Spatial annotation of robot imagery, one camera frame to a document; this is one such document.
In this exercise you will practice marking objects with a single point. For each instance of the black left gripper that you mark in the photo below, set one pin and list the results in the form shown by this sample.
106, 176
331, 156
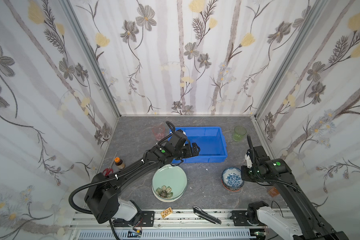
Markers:
187, 149

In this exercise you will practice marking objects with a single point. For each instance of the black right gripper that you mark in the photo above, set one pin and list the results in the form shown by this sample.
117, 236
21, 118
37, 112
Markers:
251, 157

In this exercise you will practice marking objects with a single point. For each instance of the blue patterned bowl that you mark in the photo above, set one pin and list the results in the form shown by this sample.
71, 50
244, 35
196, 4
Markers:
232, 177

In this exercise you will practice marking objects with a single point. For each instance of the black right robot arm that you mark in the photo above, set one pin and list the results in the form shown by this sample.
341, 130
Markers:
260, 168

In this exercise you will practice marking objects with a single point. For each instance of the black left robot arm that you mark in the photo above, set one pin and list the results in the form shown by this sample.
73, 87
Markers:
100, 198

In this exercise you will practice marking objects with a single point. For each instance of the blue plastic bin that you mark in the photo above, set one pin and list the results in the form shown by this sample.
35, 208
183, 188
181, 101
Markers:
211, 142

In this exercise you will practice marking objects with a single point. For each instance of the brown bottle black cap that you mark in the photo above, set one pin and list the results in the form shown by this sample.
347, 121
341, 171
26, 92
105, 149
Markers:
273, 192

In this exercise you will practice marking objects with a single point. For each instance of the red pink glass bowl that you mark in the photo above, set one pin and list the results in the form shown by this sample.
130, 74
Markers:
232, 189

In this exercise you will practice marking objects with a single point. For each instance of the pink transparent cup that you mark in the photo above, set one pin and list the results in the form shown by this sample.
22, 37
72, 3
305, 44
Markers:
159, 132

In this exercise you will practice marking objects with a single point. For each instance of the green floral plate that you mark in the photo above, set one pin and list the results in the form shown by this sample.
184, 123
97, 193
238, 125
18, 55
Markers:
170, 176

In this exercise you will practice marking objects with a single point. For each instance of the green transparent cup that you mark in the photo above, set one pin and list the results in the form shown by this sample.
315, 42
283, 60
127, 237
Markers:
239, 133

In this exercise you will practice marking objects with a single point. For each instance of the cream plate underneath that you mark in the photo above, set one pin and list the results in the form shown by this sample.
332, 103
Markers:
167, 194

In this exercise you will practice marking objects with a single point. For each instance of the black folding tool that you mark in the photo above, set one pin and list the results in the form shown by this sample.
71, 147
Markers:
203, 215

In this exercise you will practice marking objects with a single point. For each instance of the small wooden block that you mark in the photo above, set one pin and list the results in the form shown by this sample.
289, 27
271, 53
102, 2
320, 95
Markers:
165, 213

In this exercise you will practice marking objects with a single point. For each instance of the brown bottle orange cap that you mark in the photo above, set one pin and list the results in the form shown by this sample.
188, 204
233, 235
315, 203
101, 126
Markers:
119, 163

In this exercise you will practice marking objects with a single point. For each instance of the red scissors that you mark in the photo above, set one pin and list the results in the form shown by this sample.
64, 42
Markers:
109, 165

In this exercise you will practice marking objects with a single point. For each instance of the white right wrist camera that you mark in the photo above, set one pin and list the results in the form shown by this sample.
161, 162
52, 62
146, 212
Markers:
248, 160

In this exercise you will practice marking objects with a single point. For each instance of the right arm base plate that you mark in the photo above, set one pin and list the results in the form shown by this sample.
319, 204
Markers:
243, 218

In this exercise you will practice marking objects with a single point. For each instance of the aluminium rail frame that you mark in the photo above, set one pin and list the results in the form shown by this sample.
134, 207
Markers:
179, 219

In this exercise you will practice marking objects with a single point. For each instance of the white perforated cable tray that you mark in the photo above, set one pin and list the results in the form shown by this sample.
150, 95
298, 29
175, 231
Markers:
193, 234

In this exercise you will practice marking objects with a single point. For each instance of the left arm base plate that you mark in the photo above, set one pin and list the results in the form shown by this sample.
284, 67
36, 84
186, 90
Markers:
142, 219

